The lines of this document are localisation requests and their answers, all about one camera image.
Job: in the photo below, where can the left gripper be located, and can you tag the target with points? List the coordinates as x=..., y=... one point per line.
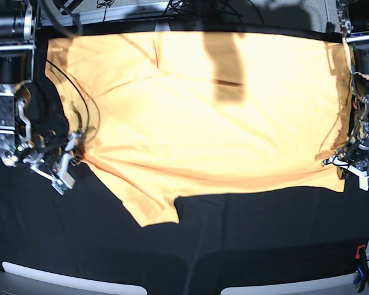
x=351, y=159

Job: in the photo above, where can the black table cloth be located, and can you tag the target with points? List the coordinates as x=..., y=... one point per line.
x=221, y=240

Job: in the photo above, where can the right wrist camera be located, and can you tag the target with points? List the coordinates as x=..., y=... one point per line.
x=63, y=182

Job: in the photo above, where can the red blue clamp bottom right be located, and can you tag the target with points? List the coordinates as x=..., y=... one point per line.
x=362, y=272

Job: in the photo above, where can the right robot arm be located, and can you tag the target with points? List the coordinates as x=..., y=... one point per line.
x=18, y=26

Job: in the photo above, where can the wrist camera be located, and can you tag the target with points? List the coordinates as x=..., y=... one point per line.
x=63, y=182
x=364, y=182

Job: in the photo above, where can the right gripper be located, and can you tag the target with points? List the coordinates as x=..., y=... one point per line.
x=51, y=157

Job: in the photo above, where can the yellow t-shirt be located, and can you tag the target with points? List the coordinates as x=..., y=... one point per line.
x=180, y=114

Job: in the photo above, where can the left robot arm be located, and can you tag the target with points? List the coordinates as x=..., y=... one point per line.
x=354, y=24

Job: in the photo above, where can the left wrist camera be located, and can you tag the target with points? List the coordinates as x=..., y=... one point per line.
x=364, y=182

